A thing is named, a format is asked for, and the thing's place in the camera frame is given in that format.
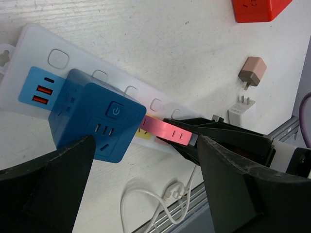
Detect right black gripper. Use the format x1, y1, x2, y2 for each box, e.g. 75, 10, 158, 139
164, 117, 311, 179

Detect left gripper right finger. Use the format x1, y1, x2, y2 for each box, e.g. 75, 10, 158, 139
197, 136, 311, 233

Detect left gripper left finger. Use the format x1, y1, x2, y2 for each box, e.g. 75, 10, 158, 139
0, 135, 95, 233

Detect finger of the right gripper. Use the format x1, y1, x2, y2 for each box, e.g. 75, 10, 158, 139
157, 137, 200, 166

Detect pink plug adapter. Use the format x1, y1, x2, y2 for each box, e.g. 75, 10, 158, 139
139, 115, 192, 146

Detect blue cube socket adapter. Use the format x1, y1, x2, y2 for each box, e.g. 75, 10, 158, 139
48, 69, 147, 163

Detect white multicolour power strip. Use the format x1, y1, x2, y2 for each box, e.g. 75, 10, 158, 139
0, 23, 207, 231

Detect red cube socket adapter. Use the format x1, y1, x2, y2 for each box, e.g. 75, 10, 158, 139
232, 0, 292, 23

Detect white plug adapter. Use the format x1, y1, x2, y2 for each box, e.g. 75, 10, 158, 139
228, 96, 256, 129

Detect rose gold plug adapter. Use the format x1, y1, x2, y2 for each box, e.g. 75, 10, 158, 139
238, 56, 267, 90

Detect aluminium frame rail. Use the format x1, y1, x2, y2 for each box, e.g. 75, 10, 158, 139
140, 116, 311, 233

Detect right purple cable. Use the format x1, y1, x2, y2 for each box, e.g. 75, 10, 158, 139
298, 91, 311, 149

